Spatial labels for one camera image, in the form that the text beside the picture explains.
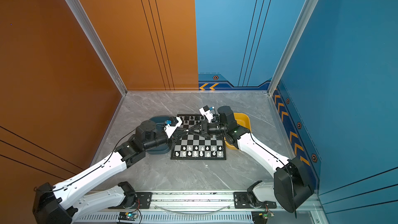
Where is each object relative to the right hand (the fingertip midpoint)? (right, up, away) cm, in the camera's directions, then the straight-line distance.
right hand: (189, 132), depth 71 cm
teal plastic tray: (-24, +2, +35) cm, 42 cm away
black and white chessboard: (-1, -12, +18) cm, 21 cm away
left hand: (-2, +1, +1) cm, 2 cm away
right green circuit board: (+34, -38, -1) cm, 51 cm away
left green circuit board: (-28, -39, 0) cm, 48 cm away
